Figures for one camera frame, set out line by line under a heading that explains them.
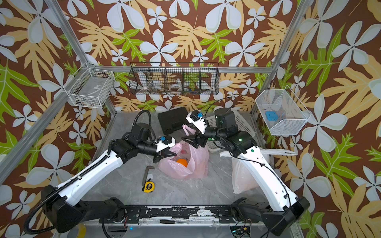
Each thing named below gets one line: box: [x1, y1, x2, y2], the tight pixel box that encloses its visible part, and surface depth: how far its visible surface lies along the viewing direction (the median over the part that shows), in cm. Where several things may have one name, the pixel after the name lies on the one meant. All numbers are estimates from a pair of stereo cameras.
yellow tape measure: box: [143, 180, 156, 193], surface depth 83 cm
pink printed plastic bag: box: [158, 123, 210, 180], surface depth 68 cm
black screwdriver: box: [159, 219, 190, 225], surface depth 74 cm
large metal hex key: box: [141, 165, 155, 186], surface depth 90 cm
